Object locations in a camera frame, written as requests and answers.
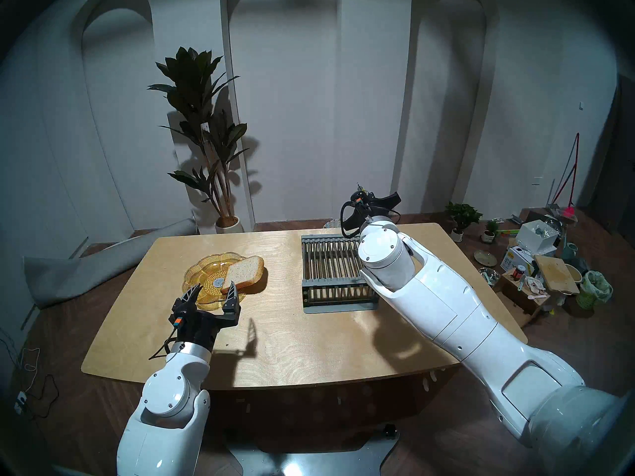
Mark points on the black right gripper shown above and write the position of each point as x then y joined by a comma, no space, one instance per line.
374,206

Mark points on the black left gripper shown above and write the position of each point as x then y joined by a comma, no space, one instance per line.
201,326

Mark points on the amber glass flower plate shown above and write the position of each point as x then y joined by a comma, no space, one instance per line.
201,274

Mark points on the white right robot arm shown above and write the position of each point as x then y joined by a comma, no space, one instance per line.
446,311

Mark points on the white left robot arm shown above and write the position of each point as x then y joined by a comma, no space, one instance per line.
168,400

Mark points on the slice of bread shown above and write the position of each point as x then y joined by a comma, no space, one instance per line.
243,272

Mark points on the woven wicker basket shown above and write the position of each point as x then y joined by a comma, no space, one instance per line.
333,224

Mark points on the grey dish drying rack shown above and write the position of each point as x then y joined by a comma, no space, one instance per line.
327,262

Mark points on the bushy small potted plant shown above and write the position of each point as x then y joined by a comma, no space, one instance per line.
463,214

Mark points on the tiny potted plant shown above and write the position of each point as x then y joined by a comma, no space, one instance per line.
489,232

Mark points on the grey ceramic plate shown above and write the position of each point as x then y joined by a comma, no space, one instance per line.
485,258

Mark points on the metal bowl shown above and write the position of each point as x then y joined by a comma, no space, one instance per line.
489,275

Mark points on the white cardboard box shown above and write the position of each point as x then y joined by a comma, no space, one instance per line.
515,259

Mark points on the white kitchen appliance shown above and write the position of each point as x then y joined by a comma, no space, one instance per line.
535,237

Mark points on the low wooden stool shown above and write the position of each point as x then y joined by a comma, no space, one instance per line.
523,299

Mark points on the wooden cutting board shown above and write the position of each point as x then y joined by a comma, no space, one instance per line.
555,274

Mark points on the teal jug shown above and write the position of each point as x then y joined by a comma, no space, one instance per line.
569,252

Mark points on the tall potted plant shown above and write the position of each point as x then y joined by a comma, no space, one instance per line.
196,98

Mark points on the beige bowl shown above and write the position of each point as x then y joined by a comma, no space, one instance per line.
574,274

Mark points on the white power strip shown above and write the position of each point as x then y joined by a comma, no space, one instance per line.
19,403

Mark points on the green mesh bag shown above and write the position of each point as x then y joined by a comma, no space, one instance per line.
594,290

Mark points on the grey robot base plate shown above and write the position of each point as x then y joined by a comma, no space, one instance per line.
307,465

